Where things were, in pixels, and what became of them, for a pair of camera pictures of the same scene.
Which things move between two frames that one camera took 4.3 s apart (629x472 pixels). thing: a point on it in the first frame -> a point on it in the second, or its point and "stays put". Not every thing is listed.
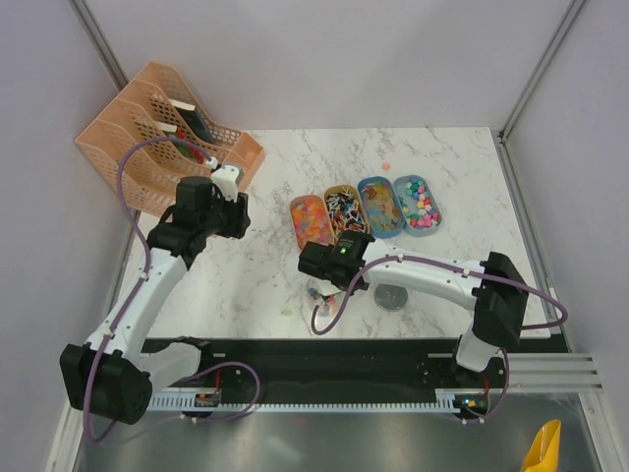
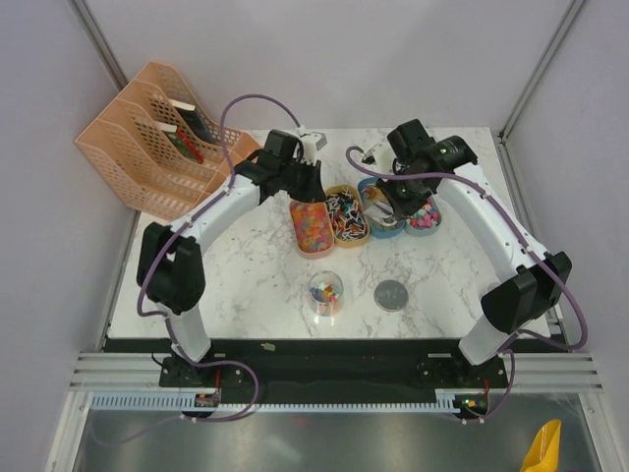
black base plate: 364,364 stays put
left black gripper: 239,219 -> 314,190
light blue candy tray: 420,212 stays put
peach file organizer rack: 151,133 stays put
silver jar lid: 390,297 stays put
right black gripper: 360,288 -> 401,209
